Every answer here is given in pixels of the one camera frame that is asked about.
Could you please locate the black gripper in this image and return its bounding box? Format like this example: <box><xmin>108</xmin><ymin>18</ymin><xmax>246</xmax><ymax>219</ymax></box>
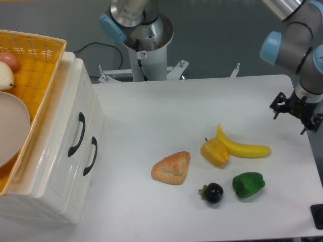
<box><xmin>270</xmin><ymin>91</ymin><xmax>322</xmax><ymax>135</ymax></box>

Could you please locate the black top drawer handle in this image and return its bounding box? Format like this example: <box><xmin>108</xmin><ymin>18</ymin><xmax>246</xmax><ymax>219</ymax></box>
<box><xmin>68</xmin><ymin>112</ymin><xmax>86</xmax><ymax>157</ymax></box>

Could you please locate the black drawer handle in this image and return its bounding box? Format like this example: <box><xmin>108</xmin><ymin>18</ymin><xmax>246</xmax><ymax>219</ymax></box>
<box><xmin>83</xmin><ymin>136</ymin><xmax>98</xmax><ymax>176</ymax></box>
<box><xmin>68</xmin><ymin>112</ymin><xmax>86</xmax><ymax>157</ymax></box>

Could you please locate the white drawer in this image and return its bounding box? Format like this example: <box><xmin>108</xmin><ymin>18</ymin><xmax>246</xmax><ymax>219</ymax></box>
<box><xmin>35</xmin><ymin>58</ymin><xmax>94</xmax><ymax>199</ymax></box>
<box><xmin>64</xmin><ymin>95</ymin><xmax>104</xmax><ymax>224</ymax></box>

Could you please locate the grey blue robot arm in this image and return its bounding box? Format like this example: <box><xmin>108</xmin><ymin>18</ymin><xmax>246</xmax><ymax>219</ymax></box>
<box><xmin>99</xmin><ymin>1</ymin><xmax>322</xmax><ymax>132</ymax></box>

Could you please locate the white drawer cabinet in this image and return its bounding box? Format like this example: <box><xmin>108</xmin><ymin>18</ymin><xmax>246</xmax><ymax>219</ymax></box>
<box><xmin>0</xmin><ymin>51</ymin><xmax>105</xmax><ymax>225</ymax></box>

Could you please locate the yellow banana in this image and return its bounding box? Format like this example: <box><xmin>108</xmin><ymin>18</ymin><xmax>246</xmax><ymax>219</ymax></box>
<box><xmin>216</xmin><ymin>124</ymin><xmax>272</xmax><ymax>158</ymax></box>

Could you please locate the green bell pepper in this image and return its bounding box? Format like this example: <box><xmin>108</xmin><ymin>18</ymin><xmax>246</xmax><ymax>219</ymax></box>
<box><xmin>232</xmin><ymin>172</ymin><xmax>265</xmax><ymax>199</ymax></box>

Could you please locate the yellow orange pepper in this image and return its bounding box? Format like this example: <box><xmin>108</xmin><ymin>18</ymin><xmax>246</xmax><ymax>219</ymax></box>
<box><xmin>200</xmin><ymin>138</ymin><xmax>230</xmax><ymax>166</ymax></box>

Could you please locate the black object at edge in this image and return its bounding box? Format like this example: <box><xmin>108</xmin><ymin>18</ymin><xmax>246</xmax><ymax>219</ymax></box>
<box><xmin>310</xmin><ymin>204</ymin><xmax>323</xmax><ymax>230</ymax></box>

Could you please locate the dark purple mangosteen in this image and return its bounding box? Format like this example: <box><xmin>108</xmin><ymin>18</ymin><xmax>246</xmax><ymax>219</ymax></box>
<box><xmin>198</xmin><ymin>183</ymin><xmax>224</xmax><ymax>204</ymax></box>

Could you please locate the triangular bread pastry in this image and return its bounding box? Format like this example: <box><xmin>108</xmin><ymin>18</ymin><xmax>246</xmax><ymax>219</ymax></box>
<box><xmin>150</xmin><ymin>151</ymin><xmax>190</xmax><ymax>186</ymax></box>

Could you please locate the yellow wicker basket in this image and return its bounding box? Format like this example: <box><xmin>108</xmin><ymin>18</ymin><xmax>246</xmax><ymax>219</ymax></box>
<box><xmin>1</xmin><ymin>30</ymin><xmax>67</xmax><ymax>196</ymax></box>

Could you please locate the beige plate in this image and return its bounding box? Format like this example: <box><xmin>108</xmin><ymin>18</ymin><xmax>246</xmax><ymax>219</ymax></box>
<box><xmin>1</xmin><ymin>92</ymin><xmax>30</xmax><ymax>166</ymax></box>

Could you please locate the white metal base frame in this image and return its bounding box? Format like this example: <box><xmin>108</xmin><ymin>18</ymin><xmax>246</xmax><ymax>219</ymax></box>
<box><xmin>97</xmin><ymin>59</ymin><xmax>241</xmax><ymax>85</ymax></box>

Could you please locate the black bottom drawer handle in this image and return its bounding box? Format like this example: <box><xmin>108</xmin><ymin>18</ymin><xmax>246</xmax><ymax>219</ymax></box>
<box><xmin>83</xmin><ymin>136</ymin><xmax>98</xmax><ymax>176</ymax></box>

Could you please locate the black cable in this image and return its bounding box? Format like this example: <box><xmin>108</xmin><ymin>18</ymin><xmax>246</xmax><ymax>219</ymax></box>
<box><xmin>73</xmin><ymin>42</ymin><xmax>123</xmax><ymax>78</ymax></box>

